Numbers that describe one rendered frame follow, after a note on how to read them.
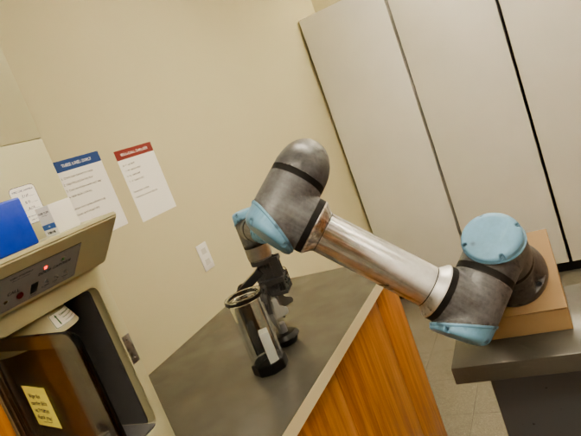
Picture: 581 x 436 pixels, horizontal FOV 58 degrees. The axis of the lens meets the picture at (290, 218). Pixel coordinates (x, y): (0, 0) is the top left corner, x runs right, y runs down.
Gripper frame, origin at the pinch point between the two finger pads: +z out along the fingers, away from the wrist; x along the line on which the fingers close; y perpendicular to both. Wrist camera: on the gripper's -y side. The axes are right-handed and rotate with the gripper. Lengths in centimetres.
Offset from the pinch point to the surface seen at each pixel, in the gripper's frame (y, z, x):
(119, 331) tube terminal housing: -22, -24, -42
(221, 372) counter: -19.5, 7.3, -8.9
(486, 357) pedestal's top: 53, 7, -36
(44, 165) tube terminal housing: -22, -64, -42
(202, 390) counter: -22.7, 7.3, -17.4
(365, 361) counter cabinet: 19.2, 23.3, 7.3
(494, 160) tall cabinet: 104, 15, 215
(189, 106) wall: -32, -76, 87
